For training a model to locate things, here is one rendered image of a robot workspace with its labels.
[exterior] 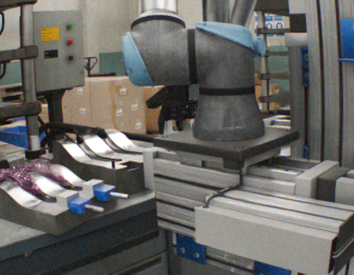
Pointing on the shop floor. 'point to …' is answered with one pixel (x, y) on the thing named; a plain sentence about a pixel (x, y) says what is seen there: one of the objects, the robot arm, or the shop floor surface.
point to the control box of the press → (58, 59)
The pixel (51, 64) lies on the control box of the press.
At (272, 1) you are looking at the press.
